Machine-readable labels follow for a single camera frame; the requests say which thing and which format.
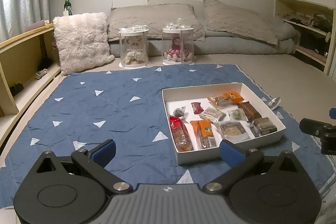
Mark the pile of clothes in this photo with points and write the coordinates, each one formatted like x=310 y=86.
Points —
x=307 y=18

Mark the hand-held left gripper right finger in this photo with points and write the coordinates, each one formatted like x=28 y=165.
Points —
x=231 y=152

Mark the green glass bottle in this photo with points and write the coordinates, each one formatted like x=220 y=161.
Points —
x=67 y=2

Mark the grey folded duvet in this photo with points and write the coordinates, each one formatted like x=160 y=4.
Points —
x=236 y=47

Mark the large orange snack packet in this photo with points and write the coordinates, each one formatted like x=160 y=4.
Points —
x=203 y=133

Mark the pink dressed doll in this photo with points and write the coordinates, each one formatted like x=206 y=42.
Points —
x=176 y=52

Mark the clear cylindrical display case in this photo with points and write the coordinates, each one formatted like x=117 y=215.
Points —
x=178 y=43
x=134 y=48

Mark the dark round snack packet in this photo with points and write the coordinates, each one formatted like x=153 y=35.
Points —
x=179 y=112

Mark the grey textured pillow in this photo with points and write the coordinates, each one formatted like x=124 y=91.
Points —
x=239 y=19
x=155 y=19

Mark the white charger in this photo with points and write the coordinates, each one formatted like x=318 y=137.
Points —
x=66 y=12

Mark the blue quilted blanket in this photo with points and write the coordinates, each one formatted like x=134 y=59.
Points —
x=92 y=108

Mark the white dressed doll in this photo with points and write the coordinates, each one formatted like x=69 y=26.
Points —
x=134 y=52

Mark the pink book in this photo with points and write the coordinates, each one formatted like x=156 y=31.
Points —
x=36 y=24

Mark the crumpled clear wrapper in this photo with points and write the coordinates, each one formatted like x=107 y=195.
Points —
x=271 y=103

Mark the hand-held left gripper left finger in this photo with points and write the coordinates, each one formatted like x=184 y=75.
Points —
x=105 y=152

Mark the brown snack bar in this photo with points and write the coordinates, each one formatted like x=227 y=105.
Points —
x=249 y=110

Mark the small red candy packet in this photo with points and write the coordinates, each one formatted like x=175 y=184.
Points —
x=197 y=107

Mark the grey curtain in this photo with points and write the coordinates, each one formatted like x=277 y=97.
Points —
x=23 y=11

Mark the red cookie packet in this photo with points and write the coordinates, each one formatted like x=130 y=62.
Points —
x=180 y=133

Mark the small black object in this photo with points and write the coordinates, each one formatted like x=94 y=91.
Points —
x=17 y=88

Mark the round cookie clear packet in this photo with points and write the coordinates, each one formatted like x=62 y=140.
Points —
x=234 y=130

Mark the dark brownie clear packet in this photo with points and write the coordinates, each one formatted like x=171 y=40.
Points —
x=263 y=127

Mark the curved wooden shelf unit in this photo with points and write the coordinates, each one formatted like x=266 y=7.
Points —
x=23 y=56

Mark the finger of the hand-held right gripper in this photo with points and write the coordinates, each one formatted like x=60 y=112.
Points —
x=312 y=127
x=333 y=113

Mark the fluffy white pillow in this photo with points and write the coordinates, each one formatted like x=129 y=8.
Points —
x=82 y=41

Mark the white pink-print snack packet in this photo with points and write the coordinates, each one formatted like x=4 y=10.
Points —
x=212 y=113

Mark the green white snack packet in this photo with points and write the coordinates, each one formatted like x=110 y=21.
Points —
x=237 y=115

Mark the white cardboard box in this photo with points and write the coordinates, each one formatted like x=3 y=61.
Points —
x=183 y=158

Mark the small orange snack packet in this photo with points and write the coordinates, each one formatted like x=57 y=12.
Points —
x=233 y=97

